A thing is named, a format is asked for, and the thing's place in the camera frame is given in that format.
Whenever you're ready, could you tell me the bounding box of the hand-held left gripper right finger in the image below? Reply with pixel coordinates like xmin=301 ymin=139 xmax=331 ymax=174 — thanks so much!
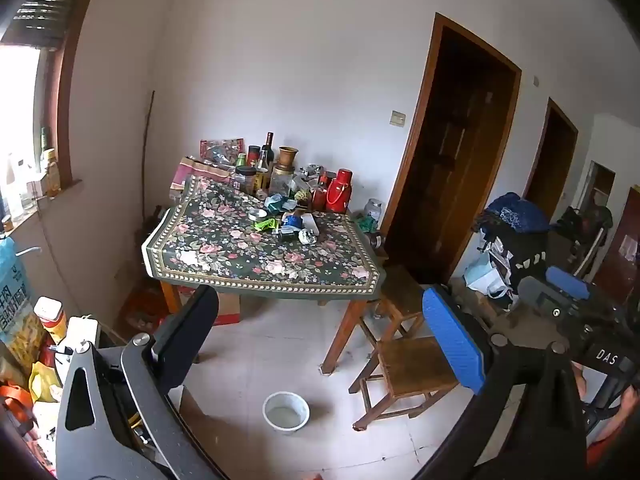
xmin=415 ymin=285 xmax=588 ymax=480

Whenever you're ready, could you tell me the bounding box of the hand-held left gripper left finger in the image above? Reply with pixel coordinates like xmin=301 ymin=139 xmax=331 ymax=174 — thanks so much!
xmin=55 ymin=285 xmax=231 ymax=480

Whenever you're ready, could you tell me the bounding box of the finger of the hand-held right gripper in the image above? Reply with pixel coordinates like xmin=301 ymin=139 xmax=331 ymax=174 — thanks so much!
xmin=517 ymin=277 xmax=591 ymax=336
xmin=546 ymin=266 xmax=626 ymax=316

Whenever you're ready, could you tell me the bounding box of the white plastic basin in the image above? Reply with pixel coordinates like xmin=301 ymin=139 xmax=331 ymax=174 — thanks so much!
xmin=262 ymin=391 xmax=311 ymax=433

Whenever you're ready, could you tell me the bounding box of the person's right hand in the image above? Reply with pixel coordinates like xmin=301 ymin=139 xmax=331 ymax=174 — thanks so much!
xmin=619 ymin=388 xmax=640 ymax=424

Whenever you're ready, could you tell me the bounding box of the cardboard box red print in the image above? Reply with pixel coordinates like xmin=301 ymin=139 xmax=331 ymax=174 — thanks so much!
xmin=180 ymin=287 xmax=242 ymax=327

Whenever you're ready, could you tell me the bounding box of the low wooden stool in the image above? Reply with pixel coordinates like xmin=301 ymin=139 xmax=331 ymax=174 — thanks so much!
xmin=348 ymin=336 xmax=461 ymax=432

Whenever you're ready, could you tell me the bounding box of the red plastic bag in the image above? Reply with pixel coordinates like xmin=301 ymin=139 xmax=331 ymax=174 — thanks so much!
xmin=119 ymin=280 xmax=173 ymax=333

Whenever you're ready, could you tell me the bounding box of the reddish wooden door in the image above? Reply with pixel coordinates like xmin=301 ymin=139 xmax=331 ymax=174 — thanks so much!
xmin=607 ymin=200 xmax=640 ymax=281

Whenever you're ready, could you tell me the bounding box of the tall wooden stool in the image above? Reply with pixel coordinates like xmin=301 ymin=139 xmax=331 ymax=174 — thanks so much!
xmin=360 ymin=264 xmax=426 ymax=356

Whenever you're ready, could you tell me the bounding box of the person's orange clothing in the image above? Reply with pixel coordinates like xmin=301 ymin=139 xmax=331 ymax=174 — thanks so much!
xmin=587 ymin=424 xmax=627 ymax=467

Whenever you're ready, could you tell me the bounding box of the dark floral tablecloth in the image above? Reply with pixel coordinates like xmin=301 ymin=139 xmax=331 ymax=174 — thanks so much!
xmin=141 ymin=175 xmax=387 ymax=301

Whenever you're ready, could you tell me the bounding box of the wooden table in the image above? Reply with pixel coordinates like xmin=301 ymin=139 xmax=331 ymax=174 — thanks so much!
xmin=159 ymin=207 xmax=373 ymax=377

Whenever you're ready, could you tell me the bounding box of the red lidded plastic jar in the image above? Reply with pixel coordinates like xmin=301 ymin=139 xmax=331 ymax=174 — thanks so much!
xmin=34 ymin=296 xmax=68 ymax=343

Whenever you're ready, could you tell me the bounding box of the yellow plastic bag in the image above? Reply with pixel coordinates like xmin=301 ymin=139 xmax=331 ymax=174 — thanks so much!
xmin=29 ymin=360 xmax=63 ymax=403

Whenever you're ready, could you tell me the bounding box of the dark wooden door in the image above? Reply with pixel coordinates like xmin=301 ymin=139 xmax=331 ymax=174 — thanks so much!
xmin=387 ymin=25 xmax=516 ymax=283

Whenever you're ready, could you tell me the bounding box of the maroon striped bag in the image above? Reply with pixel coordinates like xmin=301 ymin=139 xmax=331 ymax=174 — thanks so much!
xmin=169 ymin=156 xmax=233 ymax=201

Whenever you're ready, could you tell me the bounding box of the clear jar black lid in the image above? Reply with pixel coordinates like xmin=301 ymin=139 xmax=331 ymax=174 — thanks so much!
xmin=234 ymin=165 xmax=258 ymax=195

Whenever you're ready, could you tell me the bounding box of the yellow label liquor bottle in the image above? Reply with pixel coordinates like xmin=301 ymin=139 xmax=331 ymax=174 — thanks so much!
xmin=255 ymin=152 xmax=271 ymax=193

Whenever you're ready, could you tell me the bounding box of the blue printed sack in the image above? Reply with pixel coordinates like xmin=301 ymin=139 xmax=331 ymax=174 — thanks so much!
xmin=0 ymin=234 xmax=36 ymax=361

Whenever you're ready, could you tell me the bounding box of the glass jar gold lid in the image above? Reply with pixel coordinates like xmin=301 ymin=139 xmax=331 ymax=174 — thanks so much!
xmin=270 ymin=167 xmax=295 ymax=197

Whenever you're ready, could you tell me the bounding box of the red thermos flask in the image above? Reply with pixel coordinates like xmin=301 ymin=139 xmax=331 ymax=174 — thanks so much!
xmin=326 ymin=168 xmax=354 ymax=213

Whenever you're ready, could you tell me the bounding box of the red snack packet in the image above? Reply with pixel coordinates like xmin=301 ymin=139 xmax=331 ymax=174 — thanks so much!
xmin=200 ymin=138 xmax=246 ymax=166

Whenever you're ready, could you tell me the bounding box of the red sauce bottle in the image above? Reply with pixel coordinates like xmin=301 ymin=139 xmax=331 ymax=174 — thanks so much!
xmin=311 ymin=172 xmax=329 ymax=212

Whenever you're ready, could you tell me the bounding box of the yellow oil bottle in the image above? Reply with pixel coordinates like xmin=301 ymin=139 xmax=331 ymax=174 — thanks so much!
xmin=41 ymin=149 xmax=62 ymax=197

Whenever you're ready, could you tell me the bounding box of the thin wooden stick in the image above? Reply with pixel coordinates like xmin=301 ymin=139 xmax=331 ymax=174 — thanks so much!
xmin=141 ymin=91 xmax=156 ymax=221

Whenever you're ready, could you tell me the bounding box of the bamboo window blind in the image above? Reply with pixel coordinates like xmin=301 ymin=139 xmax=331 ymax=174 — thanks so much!
xmin=0 ymin=0 xmax=83 ymax=51

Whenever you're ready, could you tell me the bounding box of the narrow wooden door frame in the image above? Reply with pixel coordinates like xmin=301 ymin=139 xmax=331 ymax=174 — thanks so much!
xmin=522 ymin=97 xmax=579 ymax=221

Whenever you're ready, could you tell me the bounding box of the orange strap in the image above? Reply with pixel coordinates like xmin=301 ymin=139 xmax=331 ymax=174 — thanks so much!
xmin=0 ymin=382 xmax=36 ymax=436

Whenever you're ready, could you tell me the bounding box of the wooden window frame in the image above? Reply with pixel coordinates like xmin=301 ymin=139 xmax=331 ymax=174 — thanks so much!
xmin=52 ymin=0 xmax=108 ymax=188

